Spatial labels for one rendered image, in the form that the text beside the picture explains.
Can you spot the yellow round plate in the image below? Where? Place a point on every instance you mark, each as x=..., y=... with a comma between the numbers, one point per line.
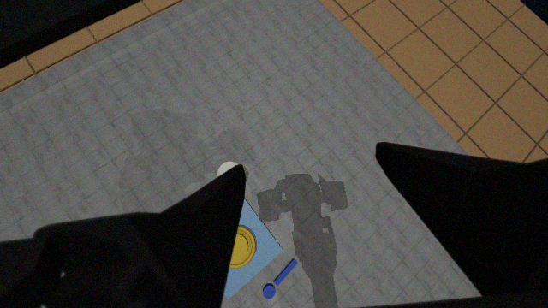
x=244, y=248

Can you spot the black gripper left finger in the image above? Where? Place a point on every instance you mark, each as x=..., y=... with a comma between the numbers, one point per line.
x=188, y=247

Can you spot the grey cylinder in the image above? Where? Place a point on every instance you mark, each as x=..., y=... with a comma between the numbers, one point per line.
x=225, y=166

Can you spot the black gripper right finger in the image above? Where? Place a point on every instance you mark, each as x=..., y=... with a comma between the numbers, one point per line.
x=490, y=215

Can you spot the light blue flat mat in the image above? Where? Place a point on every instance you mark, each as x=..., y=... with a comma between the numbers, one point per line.
x=266, y=250

